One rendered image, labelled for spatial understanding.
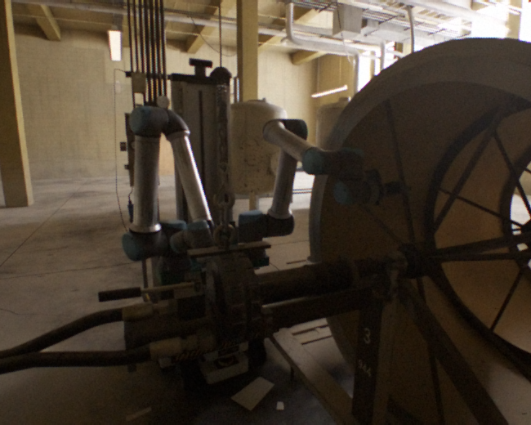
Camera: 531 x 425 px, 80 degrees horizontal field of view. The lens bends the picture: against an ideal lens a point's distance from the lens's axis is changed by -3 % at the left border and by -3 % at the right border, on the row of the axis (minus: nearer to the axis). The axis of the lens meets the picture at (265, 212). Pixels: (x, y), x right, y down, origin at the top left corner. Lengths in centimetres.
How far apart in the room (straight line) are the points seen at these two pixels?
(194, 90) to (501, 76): 147
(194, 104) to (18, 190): 804
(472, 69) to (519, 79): 16
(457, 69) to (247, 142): 454
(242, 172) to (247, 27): 583
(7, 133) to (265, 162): 639
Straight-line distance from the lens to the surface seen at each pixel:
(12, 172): 972
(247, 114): 563
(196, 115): 201
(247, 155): 561
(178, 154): 159
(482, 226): 330
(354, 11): 950
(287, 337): 222
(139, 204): 163
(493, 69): 129
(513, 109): 238
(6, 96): 977
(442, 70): 140
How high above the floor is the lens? 138
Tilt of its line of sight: 11 degrees down
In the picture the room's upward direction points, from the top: straight up
